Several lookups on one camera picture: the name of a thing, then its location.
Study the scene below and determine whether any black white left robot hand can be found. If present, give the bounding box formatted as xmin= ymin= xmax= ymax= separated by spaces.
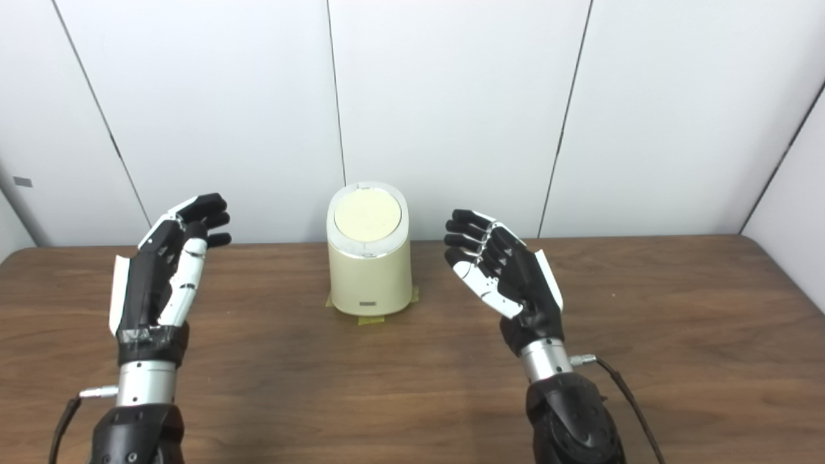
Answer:
xmin=108 ymin=193 xmax=233 ymax=368

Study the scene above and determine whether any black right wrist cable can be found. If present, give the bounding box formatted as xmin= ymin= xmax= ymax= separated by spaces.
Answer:
xmin=570 ymin=353 xmax=666 ymax=464

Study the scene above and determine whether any cream-colored bin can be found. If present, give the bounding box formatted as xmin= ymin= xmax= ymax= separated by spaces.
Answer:
xmin=326 ymin=182 xmax=413 ymax=316

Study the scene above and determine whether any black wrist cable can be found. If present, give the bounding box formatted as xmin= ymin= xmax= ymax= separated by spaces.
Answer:
xmin=570 ymin=353 xmax=666 ymax=464
xmin=48 ymin=385 xmax=120 ymax=464

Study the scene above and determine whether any cream round bin lid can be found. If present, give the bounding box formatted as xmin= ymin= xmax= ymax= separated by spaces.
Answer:
xmin=334 ymin=188 xmax=403 ymax=243

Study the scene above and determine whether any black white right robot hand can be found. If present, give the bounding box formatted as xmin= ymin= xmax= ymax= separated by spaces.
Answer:
xmin=444 ymin=209 xmax=565 ymax=357

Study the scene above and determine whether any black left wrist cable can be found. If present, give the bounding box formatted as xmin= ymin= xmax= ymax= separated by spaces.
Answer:
xmin=48 ymin=385 xmax=120 ymax=464

